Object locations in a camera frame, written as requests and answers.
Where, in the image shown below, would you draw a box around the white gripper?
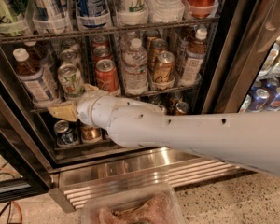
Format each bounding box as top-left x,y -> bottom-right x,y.
48,83 -> 111,129

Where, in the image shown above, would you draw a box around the green white 7up can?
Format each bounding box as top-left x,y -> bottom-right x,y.
58,63 -> 84,97

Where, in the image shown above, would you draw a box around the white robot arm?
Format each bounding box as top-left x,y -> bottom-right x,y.
49,90 -> 280,177

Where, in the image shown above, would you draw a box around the gold can bottom shelf left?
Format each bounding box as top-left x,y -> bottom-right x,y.
80,125 -> 102,143

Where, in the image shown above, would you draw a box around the gold can shelf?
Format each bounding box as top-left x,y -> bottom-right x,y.
80,125 -> 102,143
175,102 -> 189,115
152,51 -> 175,84

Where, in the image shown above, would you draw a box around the red coca-cola can front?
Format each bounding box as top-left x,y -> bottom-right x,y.
95,59 -> 119,92

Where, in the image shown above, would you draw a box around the clear water bottle middle shelf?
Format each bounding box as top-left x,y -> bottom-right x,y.
123,38 -> 147,95

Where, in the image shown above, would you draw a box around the gold can front middle shelf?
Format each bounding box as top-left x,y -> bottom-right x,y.
152,51 -> 175,84

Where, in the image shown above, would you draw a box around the steel fridge base grille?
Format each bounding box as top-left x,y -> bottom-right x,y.
49,147 -> 244,213

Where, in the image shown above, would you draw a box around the gold can bottom shelf right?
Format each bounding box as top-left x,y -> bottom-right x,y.
175,102 -> 189,115

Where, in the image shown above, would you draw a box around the tea bottle right middle shelf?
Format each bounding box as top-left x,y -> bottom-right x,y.
180,28 -> 207,81

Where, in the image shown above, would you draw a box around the front tea bottle left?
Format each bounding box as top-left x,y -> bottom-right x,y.
13,48 -> 57,103

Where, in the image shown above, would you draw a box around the clear plastic bin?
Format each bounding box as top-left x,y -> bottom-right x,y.
81,183 -> 186,224

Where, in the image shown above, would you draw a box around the orange black cables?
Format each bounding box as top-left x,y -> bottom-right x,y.
0,199 -> 24,224

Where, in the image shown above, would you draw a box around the top wire shelf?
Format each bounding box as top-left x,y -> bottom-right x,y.
0,16 -> 220,45

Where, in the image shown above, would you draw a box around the steel fridge door frame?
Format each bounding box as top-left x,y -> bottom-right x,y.
202,0 -> 280,113

